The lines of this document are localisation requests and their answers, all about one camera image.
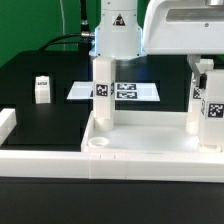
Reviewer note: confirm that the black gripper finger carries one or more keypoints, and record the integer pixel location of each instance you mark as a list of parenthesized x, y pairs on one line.
[(199, 79)]

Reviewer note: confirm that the white desk top tray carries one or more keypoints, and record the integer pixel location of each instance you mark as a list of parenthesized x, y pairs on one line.
[(144, 132)]

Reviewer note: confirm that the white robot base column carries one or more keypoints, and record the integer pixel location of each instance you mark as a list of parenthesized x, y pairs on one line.
[(118, 34)]

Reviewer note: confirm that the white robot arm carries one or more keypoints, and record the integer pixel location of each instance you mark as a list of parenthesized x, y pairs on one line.
[(184, 27)]

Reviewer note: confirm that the fiducial marker sheet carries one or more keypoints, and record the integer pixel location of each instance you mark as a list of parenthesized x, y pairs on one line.
[(123, 91)]

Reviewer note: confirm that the white U-shaped boundary fence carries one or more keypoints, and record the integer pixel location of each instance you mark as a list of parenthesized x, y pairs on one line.
[(193, 167)]

